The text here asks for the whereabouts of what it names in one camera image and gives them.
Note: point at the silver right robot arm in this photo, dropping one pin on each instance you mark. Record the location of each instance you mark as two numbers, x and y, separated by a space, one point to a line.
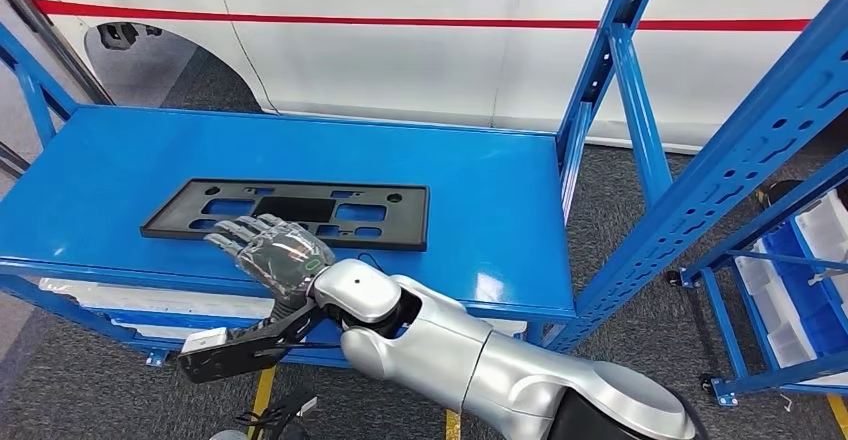
464 357

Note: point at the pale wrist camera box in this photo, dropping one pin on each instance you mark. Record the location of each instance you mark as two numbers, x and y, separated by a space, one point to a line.
204 341

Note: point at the grey metal pole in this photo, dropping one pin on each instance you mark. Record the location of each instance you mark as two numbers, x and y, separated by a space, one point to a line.
13 159
60 43

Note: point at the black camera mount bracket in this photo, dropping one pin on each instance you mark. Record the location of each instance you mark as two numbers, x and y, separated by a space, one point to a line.
245 354

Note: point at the yellow floor tape strip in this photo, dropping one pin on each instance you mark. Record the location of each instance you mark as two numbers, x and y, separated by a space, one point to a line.
840 417

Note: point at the black caster wheel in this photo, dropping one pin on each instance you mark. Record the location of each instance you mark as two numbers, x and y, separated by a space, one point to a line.
709 384
674 278

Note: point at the blue metal shelf rack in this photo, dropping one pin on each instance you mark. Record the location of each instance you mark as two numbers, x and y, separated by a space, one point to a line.
725 331
99 159

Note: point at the white plastic bin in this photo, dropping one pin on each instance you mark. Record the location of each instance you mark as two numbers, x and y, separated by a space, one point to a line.
507 328
772 318
152 332
828 232
166 298

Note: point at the black plastic plate frame part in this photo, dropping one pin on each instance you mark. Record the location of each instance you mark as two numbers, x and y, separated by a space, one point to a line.
404 218

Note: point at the white car with red stripe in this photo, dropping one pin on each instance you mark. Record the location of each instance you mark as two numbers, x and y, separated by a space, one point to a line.
364 59

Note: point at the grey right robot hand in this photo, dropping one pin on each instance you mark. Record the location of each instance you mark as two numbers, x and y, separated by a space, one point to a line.
285 258

